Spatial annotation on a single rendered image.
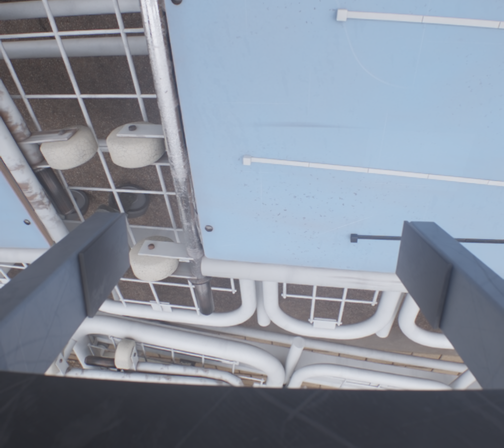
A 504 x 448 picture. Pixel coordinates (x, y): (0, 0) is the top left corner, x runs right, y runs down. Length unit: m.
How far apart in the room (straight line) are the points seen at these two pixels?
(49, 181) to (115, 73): 0.56
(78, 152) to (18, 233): 0.18
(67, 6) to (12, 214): 0.28
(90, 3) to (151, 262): 0.34
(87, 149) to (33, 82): 0.75
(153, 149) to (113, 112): 0.71
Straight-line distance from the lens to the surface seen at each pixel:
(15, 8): 0.62
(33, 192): 0.52
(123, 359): 0.88
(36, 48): 0.85
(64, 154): 0.46
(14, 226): 0.58
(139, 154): 0.41
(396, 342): 1.82
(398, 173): 0.36
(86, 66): 1.08
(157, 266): 0.47
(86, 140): 0.47
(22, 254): 0.62
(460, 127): 0.36
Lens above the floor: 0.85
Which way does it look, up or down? 48 degrees down
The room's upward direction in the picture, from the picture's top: 167 degrees counter-clockwise
